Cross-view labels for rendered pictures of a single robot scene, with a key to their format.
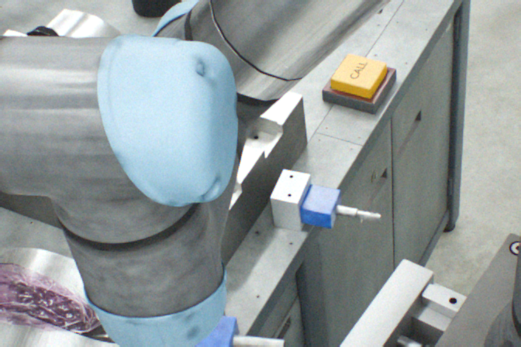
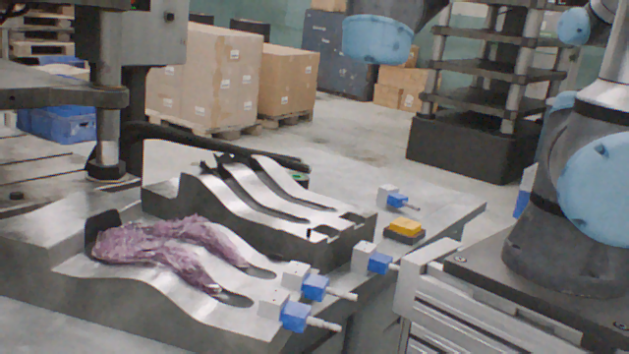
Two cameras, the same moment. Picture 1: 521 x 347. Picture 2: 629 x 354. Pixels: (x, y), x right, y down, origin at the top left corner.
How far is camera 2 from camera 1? 0.52 m
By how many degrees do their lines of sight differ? 29
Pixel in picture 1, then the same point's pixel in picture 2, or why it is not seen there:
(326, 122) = (383, 243)
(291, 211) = (363, 259)
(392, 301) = (439, 247)
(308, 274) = (353, 335)
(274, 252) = (348, 279)
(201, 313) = (404, 35)
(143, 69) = not seen: outside the picture
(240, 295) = not seen: hidden behind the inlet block
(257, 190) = (345, 246)
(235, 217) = (331, 250)
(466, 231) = not seen: outside the picture
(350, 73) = (401, 222)
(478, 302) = (497, 237)
